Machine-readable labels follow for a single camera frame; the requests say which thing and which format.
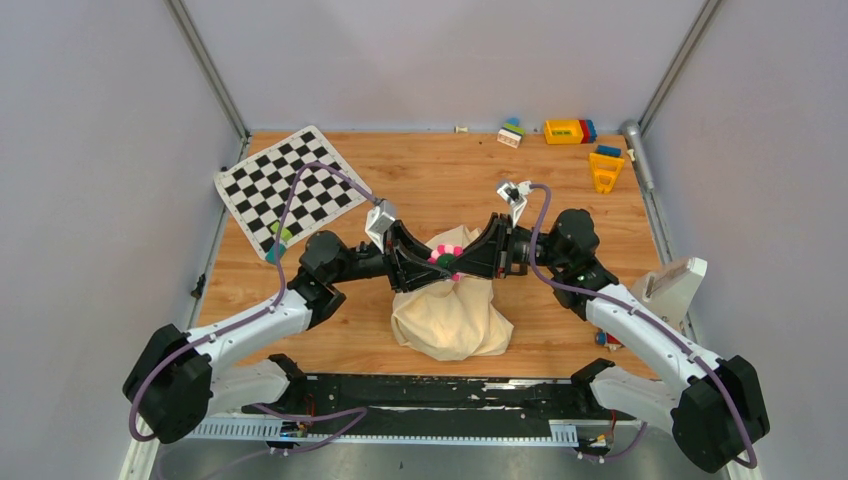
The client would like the yellow toy frame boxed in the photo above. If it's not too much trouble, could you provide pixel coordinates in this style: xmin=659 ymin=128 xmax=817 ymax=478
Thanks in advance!
xmin=588 ymin=153 xmax=625 ymax=194

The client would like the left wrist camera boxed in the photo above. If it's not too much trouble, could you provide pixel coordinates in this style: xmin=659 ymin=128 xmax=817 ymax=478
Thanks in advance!
xmin=365 ymin=199 xmax=397 ymax=252

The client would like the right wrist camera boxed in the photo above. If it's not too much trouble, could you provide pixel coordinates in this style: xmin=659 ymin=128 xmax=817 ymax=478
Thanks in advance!
xmin=496 ymin=179 xmax=532 ymax=227

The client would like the colourful toy car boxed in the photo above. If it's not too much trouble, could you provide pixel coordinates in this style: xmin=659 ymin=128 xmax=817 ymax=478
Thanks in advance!
xmin=595 ymin=330 xmax=622 ymax=351

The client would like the green blue brick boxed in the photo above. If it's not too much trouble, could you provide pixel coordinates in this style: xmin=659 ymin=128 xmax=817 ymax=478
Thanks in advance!
xmin=502 ymin=117 xmax=526 ymax=136

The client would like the lime green block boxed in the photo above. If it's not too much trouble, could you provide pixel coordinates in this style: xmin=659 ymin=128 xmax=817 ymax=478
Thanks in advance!
xmin=269 ymin=221 xmax=292 ymax=243

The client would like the blue toy brick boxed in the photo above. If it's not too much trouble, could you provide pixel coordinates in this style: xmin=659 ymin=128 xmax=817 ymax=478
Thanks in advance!
xmin=595 ymin=145 xmax=622 ymax=158

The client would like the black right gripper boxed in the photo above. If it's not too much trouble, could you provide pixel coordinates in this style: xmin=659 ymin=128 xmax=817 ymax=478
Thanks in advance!
xmin=446 ymin=213 xmax=567 ymax=280

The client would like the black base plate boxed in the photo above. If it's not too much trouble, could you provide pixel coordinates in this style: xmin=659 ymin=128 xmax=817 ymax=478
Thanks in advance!
xmin=268 ymin=373 xmax=630 ymax=438

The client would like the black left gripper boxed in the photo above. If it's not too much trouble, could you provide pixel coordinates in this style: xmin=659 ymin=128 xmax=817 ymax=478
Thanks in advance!
xmin=328 ymin=220 xmax=451 ymax=294

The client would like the cream yellow garment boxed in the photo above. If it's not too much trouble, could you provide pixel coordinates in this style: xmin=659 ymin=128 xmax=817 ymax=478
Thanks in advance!
xmin=390 ymin=225 xmax=516 ymax=362

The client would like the black white chessboard mat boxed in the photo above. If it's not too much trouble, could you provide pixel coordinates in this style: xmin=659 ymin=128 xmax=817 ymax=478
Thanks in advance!
xmin=213 ymin=125 xmax=372 ymax=261

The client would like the yellow toy bin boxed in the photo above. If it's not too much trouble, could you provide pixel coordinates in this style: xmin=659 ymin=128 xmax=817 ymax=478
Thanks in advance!
xmin=543 ymin=119 xmax=585 ymax=145

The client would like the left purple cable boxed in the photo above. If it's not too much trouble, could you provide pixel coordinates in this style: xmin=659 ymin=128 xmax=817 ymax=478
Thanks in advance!
xmin=128 ymin=161 xmax=382 ymax=458

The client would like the grey metal cylinder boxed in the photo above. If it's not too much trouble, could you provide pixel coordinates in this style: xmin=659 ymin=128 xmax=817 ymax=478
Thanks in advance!
xmin=621 ymin=120 xmax=655 ymax=192

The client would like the red blue brick stack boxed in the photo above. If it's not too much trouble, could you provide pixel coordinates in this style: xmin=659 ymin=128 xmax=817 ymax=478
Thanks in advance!
xmin=579 ymin=119 xmax=597 ymax=144

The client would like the white toy brick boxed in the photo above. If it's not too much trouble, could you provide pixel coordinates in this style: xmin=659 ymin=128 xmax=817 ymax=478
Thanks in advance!
xmin=496 ymin=128 xmax=523 ymax=149

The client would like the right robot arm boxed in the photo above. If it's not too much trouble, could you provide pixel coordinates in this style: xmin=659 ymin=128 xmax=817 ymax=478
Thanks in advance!
xmin=442 ymin=209 xmax=770 ymax=473

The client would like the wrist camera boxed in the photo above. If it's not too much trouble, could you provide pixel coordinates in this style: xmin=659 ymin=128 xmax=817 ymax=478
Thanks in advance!
xmin=496 ymin=179 xmax=532 ymax=227
xmin=365 ymin=199 xmax=397 ymax=252

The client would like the pink flower brooch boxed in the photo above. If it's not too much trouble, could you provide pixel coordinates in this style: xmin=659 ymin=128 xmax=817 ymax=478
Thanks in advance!
xmin=428 ymin=244 xmax=464 ymax=269

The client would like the teal block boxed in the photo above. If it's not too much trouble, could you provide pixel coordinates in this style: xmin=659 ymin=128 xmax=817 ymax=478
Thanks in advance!
xmin=265 ymin=243 xmax=287 ymax=265

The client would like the purple cable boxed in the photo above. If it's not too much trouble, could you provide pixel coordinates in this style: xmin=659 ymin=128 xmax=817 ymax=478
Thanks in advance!
xmin=528 ymin=183 xmax=759 ymax=470
xmin=128 ymin=161 xmax=382 ymax=458

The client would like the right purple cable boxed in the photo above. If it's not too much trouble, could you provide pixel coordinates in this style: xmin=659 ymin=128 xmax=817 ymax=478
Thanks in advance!
xmin=528 ymin=183 xmax=759 ymax=470

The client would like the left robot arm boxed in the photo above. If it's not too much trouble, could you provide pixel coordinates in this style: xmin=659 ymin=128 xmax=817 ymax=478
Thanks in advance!
xmin=122 ymin=221 xmax=465 ymax=443

